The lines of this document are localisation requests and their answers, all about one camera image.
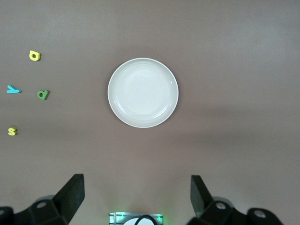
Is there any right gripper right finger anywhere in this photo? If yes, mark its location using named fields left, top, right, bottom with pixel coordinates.
left=188, top=175, right=249, bottom=225

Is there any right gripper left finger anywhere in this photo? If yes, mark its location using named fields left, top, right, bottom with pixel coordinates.
left=14, top=173, right=85, bottom=225

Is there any green foam letter p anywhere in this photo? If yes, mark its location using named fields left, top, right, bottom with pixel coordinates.
left=36, top=90, right=50, bottom=101

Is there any teal foam letter y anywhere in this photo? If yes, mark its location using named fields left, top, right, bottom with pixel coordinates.
left=6, top=84, right=22, bottom=94

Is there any yellow letter o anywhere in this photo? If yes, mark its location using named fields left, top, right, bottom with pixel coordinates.
left=29, top=50, right=41, bottom=62

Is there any beige brown plate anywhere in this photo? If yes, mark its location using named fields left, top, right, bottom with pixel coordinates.
left=107, top=57, right=180, bottom=129

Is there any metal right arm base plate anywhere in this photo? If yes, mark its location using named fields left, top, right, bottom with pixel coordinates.
left=108, top=212, right=164, bottom=225

